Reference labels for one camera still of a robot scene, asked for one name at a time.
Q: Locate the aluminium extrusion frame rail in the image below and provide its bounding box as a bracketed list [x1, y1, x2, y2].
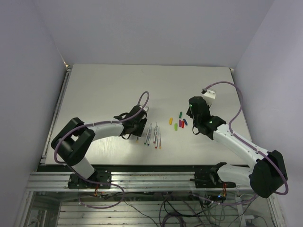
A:
[25, 171, 275, 191]

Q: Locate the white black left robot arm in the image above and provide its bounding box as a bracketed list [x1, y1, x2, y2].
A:
[51, 105, 149, 188]

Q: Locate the red ended white pen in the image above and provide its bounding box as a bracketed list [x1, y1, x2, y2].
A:
[155, 126, 158, 149]

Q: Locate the green ended white pen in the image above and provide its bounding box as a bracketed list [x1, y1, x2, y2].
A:
[144, 126, 151, 145]

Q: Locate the orange ended white pen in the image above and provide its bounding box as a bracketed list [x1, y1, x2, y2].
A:
[158, 126, 161, 149]

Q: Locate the blue ended white pen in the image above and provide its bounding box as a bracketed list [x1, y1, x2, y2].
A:
[147, 123, 152, 146]

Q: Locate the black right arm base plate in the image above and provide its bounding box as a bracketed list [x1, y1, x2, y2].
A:
[189, 172, 236, 188]

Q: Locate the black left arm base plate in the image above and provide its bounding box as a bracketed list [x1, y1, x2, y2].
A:
[68, 172, 112, 189]

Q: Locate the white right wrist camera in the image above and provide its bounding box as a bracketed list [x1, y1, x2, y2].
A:
[201, 89, 216, 106]

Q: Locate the purple ended white pen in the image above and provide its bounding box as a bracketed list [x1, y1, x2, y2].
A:
[153, 123, 158, 144]

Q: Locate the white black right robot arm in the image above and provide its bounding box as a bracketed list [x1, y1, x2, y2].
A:
[187, 96, 289, 198]

